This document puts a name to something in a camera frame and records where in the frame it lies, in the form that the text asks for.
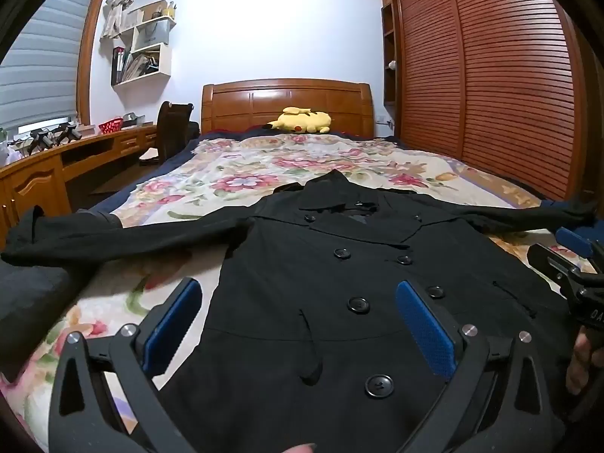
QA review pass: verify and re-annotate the white wall shelf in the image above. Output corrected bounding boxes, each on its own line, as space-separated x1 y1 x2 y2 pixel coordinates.
99 2 177 88

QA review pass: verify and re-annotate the wooden bed headboard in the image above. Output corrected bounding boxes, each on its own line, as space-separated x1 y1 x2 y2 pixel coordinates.
200 79 376 139

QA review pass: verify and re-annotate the white hanging cloth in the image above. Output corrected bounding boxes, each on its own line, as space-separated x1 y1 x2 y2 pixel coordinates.
101 0 132 39

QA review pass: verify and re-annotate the wooden louvred wardrobe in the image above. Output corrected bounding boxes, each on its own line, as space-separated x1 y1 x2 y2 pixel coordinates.
377 0 595 203

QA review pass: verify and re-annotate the bed with floral bedspread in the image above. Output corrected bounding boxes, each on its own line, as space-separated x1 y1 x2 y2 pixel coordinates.
0 132 600 453

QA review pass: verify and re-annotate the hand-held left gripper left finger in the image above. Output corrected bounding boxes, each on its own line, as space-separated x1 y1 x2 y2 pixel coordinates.
48 277 203 453

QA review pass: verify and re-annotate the wooden desk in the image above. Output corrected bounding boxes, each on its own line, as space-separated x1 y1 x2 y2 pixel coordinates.
0 123 159 246

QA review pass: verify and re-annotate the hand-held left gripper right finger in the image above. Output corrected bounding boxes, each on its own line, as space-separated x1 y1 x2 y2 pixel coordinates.
395 280 567 453

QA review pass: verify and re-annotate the dark grey cloth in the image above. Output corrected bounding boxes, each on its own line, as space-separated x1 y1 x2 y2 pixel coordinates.
0 262 97 381

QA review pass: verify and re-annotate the person's right hand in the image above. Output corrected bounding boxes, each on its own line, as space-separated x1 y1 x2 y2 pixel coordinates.
565 325 604 396

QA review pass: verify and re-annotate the window with grey blind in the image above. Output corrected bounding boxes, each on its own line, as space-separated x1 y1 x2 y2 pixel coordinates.
0 0 114 135

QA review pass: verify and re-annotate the black coat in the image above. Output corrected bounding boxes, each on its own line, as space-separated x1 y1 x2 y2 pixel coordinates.
0 169 598 453

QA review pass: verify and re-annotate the black device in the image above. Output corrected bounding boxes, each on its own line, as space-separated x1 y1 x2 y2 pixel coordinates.
26 128 55 154
54 123 81 145

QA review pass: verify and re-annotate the black binder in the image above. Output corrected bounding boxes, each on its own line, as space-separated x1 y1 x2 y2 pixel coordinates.
111 46 126 86

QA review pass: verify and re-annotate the dark brown chair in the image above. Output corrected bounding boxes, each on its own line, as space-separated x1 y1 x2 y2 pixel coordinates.
138 100 201 167

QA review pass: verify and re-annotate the yellow plush toy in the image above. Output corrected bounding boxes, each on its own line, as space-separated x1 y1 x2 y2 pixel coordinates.
262 106 332 134

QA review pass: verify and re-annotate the grey paper bag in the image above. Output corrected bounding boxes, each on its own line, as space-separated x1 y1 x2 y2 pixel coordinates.
134 15 177 52

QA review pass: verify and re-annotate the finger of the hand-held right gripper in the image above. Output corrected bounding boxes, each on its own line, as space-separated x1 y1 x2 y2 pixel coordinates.
527 242 583 293
556 226 596 260

